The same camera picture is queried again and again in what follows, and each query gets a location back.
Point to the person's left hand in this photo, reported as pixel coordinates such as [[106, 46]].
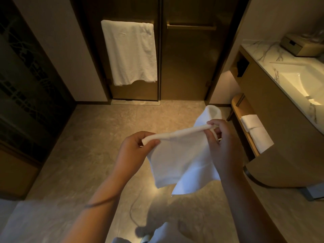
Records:
[[130, 156]]

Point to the person's right hand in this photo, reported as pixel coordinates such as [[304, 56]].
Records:
[[226, 151]]

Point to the person's right thumb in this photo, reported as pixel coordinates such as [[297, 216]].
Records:
[[209, 138]]

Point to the person's left thumb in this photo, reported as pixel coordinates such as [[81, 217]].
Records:
[[152, 143]]

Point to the small white hand towel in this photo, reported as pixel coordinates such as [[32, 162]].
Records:
[[182, 161]]

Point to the person's left forearm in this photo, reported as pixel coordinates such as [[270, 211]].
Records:
[[98, 210]]

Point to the person's right forearm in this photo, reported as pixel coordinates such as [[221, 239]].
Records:
[[249, 212]]

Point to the wooden vanity shelf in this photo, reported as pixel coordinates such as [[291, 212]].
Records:
[[243, 111]]

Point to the folded white towel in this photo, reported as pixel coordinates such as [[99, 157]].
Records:
[[258, 132]]

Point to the bronze glass door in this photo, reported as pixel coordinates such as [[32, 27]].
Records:
[[188, 63], [136, 92]]

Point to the brown vanity cabinet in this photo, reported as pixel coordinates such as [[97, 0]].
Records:
[[281, 139]]

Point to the person's white trousers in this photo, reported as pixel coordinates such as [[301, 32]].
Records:
[[164, 234]]

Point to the large white hanging towel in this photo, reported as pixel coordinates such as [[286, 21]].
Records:
[[129, 53]]

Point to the white marble countertop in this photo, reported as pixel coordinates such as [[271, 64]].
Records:
[[263, 51]]

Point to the white sink basin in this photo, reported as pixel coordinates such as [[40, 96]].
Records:
[[300, 79]]

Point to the gold towel bar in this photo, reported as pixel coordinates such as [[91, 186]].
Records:
[[149, 21], [191, 27]]

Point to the low wooden cabinet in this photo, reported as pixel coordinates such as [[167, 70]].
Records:
[[16, 172]]

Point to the dark patterned partition panel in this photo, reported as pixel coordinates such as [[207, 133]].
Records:
[[27, 80]]

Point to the clear drinking glasses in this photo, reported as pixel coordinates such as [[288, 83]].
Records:
[[313, 36]]

